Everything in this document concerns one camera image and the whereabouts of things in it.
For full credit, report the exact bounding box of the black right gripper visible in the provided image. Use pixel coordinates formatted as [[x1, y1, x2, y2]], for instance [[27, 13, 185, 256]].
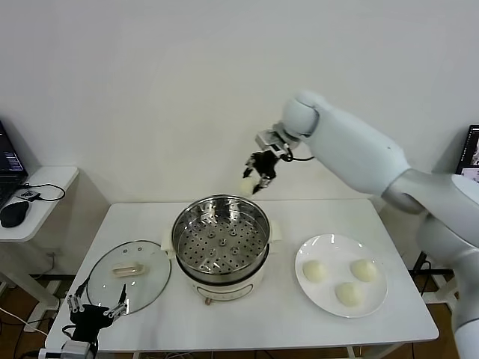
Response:
[[242, 149, 281, 194]]

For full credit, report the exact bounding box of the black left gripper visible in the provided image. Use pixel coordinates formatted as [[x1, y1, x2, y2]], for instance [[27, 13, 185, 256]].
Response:
[[67, 282, 129, 343]]

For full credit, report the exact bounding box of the white steamed baozi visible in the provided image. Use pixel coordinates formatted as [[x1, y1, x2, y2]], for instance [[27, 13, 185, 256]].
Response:
[[335, 282, 365, 308], [302, 260, 329, 282], [350, 258, 378, 282], [239, 178, 260, 197]]

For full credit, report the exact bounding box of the stainless steel steamer basket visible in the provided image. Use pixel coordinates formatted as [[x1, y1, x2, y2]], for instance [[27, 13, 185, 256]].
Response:
[[160, 194, 282, 276]]

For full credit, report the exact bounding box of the white round plate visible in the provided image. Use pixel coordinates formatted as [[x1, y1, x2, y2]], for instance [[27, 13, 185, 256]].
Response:
[[294, 233, 388, 319]]

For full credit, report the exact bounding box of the cream electric cooker base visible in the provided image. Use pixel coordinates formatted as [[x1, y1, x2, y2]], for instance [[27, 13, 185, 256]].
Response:
[[175, 242, 269, 306]]

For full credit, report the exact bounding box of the black computer mouse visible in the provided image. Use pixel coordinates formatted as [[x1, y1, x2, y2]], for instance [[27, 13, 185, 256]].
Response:
[[0, 200, 30, 228]]

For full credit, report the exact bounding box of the white side table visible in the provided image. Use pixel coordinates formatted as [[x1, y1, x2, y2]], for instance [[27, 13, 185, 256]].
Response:
[[411, 250, 460, 311], [0, 166, 110, 313]]

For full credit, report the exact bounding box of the small black usb hub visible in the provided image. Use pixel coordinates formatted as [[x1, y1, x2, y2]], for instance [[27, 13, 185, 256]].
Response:
[[16, 189, 41, 203]]

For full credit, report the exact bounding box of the open black laptop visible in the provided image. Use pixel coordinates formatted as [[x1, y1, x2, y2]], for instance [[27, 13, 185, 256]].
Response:
[[458, 124, 479, 180], [0, 119, 29, 209]]

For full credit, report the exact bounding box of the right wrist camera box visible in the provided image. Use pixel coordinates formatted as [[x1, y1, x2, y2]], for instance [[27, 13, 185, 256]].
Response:
[[255, 129, 289, 156]]

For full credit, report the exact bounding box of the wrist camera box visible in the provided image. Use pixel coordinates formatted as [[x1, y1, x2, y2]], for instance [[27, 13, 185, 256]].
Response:
[[39, 340, 94, 359], [255, 129, 289, 156]]

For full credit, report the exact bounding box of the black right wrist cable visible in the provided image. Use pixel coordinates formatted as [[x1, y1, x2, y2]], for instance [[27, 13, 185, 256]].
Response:
[[282, 147, 316, 163]]

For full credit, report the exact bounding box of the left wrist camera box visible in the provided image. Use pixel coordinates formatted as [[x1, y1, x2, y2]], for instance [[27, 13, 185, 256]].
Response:
[[39, 340, 94, 359]]

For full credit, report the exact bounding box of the white floor power cable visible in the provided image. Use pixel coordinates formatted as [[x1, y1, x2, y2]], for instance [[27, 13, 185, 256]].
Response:
[[0, 307, 49, 337]]

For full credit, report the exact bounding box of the thin black usb cable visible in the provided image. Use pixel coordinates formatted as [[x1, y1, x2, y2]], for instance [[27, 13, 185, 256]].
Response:
[[20, 182, 65, 203]]

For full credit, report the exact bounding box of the black cable with adapter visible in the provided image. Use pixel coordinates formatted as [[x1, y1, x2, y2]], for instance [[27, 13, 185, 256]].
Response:
[[412, 249, 430, 271]]

